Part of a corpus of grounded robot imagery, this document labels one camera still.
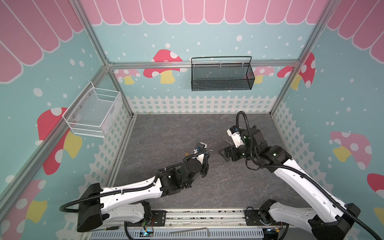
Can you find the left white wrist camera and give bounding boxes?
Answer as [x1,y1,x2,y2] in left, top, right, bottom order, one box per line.
[194,142,207,154]

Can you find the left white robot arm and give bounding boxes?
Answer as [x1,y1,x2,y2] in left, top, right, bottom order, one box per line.
[60,147,210,233]

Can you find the large hex key front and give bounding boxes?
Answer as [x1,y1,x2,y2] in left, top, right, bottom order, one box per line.
[170,228,211,237]

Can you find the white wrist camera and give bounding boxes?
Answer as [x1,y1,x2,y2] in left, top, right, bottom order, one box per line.
[194,142,207,154]
[227,126,245,148]

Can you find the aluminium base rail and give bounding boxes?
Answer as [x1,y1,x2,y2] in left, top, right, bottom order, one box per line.
[80,207,328,240]

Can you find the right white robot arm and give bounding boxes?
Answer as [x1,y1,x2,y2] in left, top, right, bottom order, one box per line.
[224,111,380,240]

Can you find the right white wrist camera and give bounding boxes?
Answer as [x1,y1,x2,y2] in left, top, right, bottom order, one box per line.
[227,126,245,148]

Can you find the black mesh wall basket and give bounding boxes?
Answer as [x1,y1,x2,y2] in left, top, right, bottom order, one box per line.
[191,56,255,92]

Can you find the white wire wall basket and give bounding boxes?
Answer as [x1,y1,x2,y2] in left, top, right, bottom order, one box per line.
[63,82,123,138]

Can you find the screwdriver on rail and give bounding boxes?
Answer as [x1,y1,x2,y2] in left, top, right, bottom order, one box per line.
[103,226,120,231]

